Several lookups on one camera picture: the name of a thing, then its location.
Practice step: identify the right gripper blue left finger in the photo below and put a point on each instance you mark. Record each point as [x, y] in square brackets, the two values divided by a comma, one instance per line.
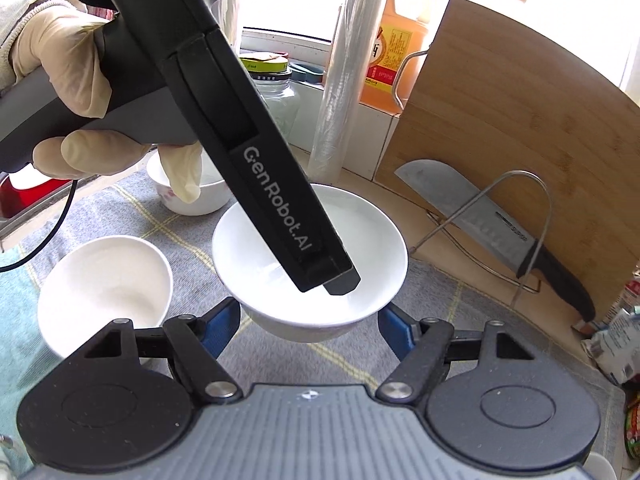
[220, 325]

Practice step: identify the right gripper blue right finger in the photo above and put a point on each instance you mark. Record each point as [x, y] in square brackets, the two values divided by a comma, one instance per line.
[400, 331]

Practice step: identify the white ceramic bowl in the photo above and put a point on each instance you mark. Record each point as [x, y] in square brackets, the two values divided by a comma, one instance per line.
[310, 259]

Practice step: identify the left gloved hand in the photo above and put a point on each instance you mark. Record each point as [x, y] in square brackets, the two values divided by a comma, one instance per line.
[57, 35]

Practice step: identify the glass jar yellow lid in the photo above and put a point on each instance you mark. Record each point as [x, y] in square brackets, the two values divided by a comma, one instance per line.
[272, 77]

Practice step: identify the white patterned bowl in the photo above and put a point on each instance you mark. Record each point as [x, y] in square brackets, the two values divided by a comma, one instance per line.
[199, 191]

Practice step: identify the small white bowl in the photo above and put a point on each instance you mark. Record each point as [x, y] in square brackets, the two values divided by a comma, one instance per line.
[108, 278]

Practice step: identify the grey checked dish mat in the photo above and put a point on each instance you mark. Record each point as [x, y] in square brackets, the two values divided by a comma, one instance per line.
[133, 208]

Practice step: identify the teal towel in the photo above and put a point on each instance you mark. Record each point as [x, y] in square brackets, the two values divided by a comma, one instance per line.
[25, 357]

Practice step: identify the plastic wrap roll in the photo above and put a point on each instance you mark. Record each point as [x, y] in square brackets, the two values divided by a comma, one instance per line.
[352, 45]

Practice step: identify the white plastic food bag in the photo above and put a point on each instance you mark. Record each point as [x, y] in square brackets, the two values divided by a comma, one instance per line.
[615, 350]

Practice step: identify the orange cooking wine jug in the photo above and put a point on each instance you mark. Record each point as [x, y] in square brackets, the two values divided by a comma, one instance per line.
[398, 36]

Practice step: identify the wooden cutting board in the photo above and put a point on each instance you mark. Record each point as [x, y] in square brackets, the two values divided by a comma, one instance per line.
[555, 141]

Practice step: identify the green lid sauce jar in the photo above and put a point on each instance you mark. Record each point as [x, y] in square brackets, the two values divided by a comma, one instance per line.
[632, 430]

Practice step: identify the metal wire rack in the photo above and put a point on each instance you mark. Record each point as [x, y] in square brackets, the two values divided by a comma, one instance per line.
[472, 210]

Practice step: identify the kitchen knife black handle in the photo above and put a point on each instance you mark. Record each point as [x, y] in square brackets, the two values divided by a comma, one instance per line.
[563, 282]

